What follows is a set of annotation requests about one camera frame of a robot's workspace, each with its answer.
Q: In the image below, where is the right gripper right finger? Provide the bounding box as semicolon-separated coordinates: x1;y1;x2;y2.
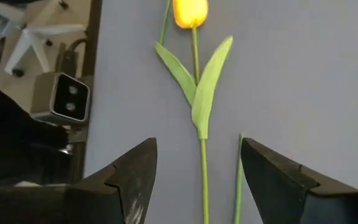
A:
241;138;358;224

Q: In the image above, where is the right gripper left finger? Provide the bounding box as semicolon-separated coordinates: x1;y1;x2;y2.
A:
67;137;158;224

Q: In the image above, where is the dark red artificial tulip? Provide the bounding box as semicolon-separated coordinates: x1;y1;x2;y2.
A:
233;133;245;224
158;0;171;46

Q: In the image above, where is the yellow artificial tulip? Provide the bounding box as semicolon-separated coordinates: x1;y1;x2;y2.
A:
154;0;234;224

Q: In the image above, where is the grey table mat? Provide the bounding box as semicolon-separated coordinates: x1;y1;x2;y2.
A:
84;0;358;224

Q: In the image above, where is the white chair base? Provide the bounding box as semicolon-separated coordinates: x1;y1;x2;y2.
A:
0;0;86;77

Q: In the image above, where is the grey table-level camera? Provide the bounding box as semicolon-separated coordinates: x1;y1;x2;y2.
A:
29;71;91;127

